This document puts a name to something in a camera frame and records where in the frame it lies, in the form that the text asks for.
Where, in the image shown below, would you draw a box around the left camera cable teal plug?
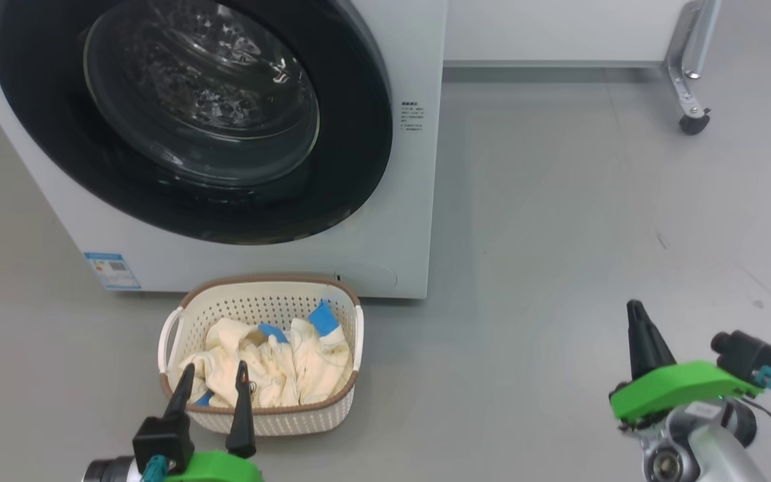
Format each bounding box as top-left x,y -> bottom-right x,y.
141,455 -> 169,482

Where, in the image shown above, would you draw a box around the white washing machine body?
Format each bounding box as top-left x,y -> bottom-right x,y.
0,0 -> 448,300

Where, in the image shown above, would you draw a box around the cream perforated laundry basket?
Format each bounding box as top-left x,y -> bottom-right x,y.
157,274 -> 364,437

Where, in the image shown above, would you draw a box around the round glass washing machine door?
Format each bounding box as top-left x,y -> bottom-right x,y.
0,0 -> 394,246

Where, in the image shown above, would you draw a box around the cream clothes with blue cuffs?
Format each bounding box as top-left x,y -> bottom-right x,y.
177,300 -> 353,409

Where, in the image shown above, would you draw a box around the round filter cover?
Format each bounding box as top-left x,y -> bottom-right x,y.
334,261 -> 398,291

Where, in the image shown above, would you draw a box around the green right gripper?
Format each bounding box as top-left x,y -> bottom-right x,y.
610,299 -> 765,429

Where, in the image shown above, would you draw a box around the white partition panel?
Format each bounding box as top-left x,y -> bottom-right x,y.
444,0 -> 687,68

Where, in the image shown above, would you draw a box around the blue energy label sticker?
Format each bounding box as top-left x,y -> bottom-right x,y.
84,252 -> 142,291

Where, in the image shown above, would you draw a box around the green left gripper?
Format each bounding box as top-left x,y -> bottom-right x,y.
163,360 -> 264,482

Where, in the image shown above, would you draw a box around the black caster wheel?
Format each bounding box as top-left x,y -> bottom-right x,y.
679,110 -> 711,137

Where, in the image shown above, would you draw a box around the metal partition leg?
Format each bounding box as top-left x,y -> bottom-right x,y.
660,0 -> 722,121

